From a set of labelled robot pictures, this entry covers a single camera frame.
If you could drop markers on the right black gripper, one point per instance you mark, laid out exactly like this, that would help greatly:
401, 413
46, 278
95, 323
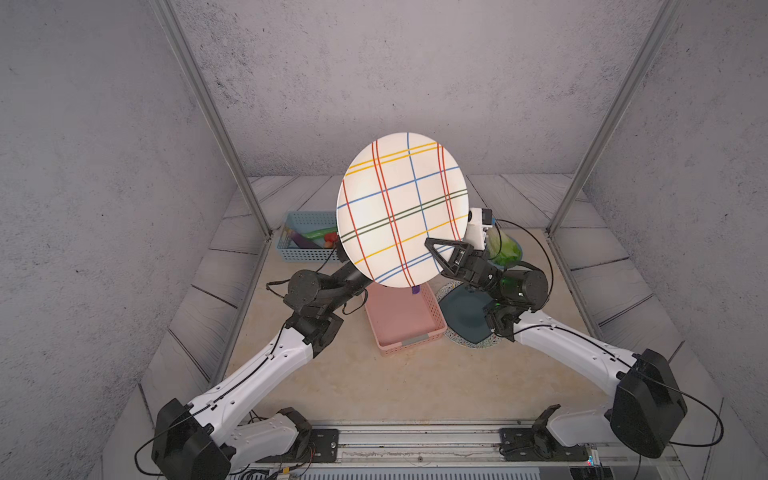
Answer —
478, 271

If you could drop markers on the dark teal square plate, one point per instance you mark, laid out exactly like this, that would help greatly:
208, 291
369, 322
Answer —
465, 312

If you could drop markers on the colourful squiggle round plate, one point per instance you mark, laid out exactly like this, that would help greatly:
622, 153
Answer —
447, 294

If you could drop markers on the plaid striped white plate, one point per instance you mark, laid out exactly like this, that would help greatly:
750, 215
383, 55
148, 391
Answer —
397, 191

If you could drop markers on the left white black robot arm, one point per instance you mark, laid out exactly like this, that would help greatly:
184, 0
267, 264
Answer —
313, 298

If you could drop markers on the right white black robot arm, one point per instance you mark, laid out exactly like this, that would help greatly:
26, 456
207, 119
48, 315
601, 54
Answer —
646, 404

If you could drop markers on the green lettuce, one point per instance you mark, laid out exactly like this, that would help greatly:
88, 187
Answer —
501, 249

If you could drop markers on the pink plastic basket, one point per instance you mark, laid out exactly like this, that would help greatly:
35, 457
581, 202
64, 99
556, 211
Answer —
401, 319

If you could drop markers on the red strawberries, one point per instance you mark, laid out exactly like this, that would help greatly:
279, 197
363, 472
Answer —
330, 239

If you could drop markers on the green cucumber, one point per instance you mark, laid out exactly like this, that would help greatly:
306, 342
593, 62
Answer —
320, 233

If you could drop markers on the purple eggplant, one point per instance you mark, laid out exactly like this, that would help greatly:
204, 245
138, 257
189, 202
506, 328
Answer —
302, 242

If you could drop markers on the light blue plastic basket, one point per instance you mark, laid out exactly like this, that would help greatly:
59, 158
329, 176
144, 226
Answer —
302, 222

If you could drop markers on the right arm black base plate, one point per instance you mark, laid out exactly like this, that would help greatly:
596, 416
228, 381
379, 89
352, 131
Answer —
519, 444

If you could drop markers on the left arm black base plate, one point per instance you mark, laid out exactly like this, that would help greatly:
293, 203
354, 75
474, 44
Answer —
317, 445

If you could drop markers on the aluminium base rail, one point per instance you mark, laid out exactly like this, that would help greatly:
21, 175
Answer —
420, 447

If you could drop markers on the right metal frame post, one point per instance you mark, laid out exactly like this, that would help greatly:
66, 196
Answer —
643, 60

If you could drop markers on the metal frame post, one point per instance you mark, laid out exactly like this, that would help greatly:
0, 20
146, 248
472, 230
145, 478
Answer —
183, 53
643, 60

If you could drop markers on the left metal frame post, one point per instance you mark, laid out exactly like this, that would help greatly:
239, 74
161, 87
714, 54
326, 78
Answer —
183, 53

